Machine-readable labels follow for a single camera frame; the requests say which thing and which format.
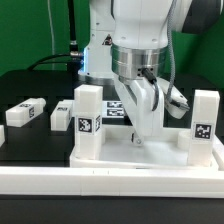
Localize white block left edge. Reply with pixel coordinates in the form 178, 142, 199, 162
0, 125, 5, 147

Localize white marker sheet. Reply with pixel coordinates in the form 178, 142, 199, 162
63, 99, 134, 118

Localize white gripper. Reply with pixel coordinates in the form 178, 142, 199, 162
114, 75, 164, 146

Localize white desk top tray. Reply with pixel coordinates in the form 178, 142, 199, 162
69, 124, 224, 169

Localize black cables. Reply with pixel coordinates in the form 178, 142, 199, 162
27, 0, 84, 72

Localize white L-shaped fence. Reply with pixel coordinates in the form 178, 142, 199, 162
0, 166, 224, 198

